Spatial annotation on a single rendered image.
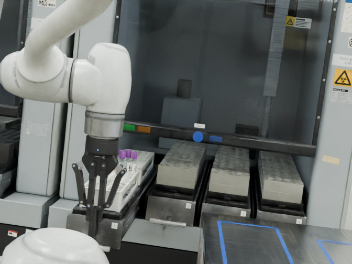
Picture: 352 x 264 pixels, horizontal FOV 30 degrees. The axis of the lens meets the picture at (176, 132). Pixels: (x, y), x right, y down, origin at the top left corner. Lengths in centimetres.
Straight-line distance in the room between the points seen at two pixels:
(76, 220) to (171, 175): 41
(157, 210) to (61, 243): 101
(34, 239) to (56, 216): 106
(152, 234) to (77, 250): 104
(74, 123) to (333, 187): 77
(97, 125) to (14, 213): 56
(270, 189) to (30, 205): 68
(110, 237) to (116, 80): 38
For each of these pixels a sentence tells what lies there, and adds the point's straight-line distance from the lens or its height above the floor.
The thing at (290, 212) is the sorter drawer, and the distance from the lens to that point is 184.
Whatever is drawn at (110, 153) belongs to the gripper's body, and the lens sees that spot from 149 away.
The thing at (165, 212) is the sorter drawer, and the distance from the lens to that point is 184.
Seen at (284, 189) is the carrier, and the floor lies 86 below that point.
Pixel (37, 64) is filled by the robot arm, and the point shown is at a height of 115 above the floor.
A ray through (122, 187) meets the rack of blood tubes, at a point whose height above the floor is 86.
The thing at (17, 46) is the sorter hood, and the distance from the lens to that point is 196.
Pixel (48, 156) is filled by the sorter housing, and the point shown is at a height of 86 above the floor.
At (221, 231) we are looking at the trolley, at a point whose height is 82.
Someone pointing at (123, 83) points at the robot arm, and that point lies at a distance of 147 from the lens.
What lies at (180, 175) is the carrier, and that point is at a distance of 189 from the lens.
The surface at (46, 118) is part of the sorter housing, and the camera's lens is 196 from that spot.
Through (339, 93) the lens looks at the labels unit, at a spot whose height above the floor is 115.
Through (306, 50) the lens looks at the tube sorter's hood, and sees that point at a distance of 186.
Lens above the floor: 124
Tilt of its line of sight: 8 degrees down
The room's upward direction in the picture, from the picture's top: 7 degrees clockwise
